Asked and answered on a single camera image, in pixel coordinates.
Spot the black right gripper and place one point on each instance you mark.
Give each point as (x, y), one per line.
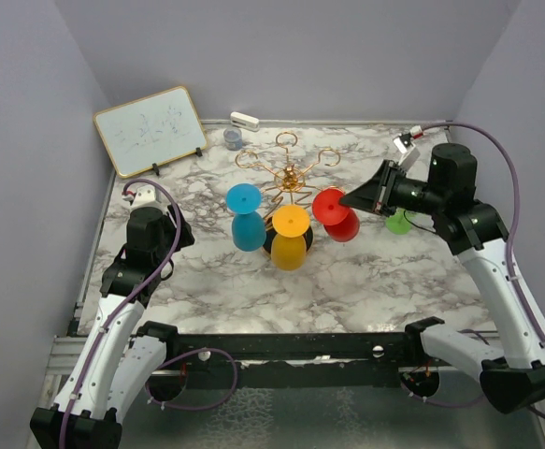
(376, 195)

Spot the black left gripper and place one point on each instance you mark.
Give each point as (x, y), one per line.
(185, 238)

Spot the red wine glass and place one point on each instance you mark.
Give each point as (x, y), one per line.
(340, 222)

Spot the green wine glass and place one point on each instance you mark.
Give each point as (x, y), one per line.
(398, 223)

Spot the yellow wine glass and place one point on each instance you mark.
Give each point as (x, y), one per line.
(289, 248)

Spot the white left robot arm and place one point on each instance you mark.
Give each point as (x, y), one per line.
(113, 364)

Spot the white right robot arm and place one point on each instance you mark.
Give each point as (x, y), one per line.
(511, 377)

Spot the blue wine glass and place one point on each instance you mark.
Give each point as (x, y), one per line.
(248, 226)

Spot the gold-framed whiteboard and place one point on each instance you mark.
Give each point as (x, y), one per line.
(151, 131)

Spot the white stapler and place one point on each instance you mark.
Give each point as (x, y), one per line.
(244, 121)

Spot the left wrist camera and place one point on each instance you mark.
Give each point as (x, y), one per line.
(144, 196)

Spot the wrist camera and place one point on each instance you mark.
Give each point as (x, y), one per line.
(144, 196)
(408, 150)

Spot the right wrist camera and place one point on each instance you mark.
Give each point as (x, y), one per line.
(408, 150)

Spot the gold wire glass rack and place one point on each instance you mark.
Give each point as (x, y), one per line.
(289, 183)

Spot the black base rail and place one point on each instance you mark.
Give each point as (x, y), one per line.
(278, 361)

